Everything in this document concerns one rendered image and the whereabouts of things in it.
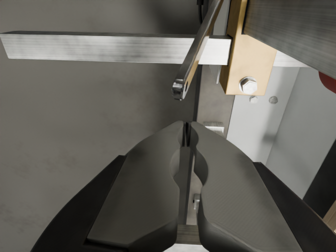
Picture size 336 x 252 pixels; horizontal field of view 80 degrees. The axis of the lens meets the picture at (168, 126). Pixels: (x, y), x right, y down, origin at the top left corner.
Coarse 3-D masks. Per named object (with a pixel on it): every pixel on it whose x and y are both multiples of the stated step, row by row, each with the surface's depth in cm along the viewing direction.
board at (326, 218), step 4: (332, 204) 35; (332, 208) 35; (328, 212) 35; (332, 212) 34; (324, 216) 36; (328, 216) 35; (332, 216) 34; (324, 220) 36; (328, 220) 35; (332, 220) 34; (328, 224) 35; (332, 224) 34; (332, 228) 34
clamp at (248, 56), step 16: (240, 0) 21; (240, 16) 21; (240, 32) 22; (240, 48) 23; (256, 48) 23; (272, 48) 22; (240, 64) 24; (256, 64) 24; (272, 64) 23; (224, 80) 26; (256, 80) 24
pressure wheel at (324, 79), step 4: (320, 72) 23; (320, 76) 23; (324, 76) 22; (328, 76) 21; (320, 80) 24; (324, 80) 23; (328, 80) 22; (332, 80) 21; (324, 84) 23; (328, 84) 22; (332, 84) 21; (328, 88) 23; (332, 88) 22
